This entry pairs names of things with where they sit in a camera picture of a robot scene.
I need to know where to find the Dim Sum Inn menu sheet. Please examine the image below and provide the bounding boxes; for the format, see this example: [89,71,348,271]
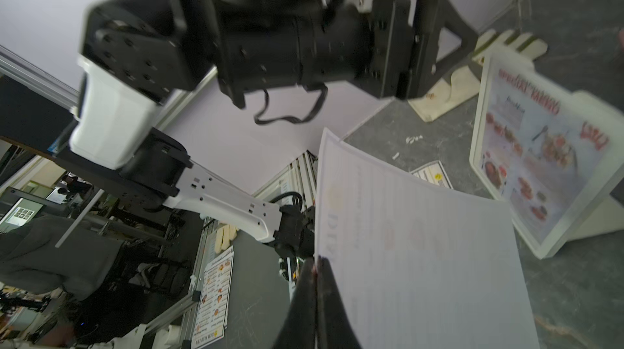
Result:
[410,160,453,190]

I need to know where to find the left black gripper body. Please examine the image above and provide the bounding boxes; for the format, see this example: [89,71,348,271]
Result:
[298,0,414,100]

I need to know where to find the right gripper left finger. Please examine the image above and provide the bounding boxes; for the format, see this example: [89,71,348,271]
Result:
[273,258,317,349]

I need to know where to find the white menu holder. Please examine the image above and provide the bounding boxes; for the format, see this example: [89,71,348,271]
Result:
[469,46,623,259]

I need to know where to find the white green work glove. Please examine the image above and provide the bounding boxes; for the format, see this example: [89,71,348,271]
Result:
[408,29,549,123]

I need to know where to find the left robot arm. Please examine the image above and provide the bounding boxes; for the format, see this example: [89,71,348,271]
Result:
[57,0,478,259]

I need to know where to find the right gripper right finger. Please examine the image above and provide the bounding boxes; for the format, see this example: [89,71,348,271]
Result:
[316,257,362,349]

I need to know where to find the restaurant special menu sheet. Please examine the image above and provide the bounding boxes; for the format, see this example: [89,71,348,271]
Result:
[479,62,616,244]

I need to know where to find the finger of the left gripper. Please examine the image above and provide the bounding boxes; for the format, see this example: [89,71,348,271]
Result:
[404,0,479,100]

